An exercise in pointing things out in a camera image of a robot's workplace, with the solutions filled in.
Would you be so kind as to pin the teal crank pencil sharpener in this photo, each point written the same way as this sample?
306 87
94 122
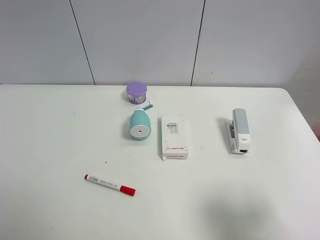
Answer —
140 124

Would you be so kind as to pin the white and grey stapler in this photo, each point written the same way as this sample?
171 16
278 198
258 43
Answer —
238 132

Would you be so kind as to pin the white cardboard box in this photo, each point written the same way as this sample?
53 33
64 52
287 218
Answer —
174 138

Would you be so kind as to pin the purple round container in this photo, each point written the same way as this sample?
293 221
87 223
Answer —
137 92

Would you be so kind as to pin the red and white marker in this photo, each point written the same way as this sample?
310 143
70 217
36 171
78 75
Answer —
117 187

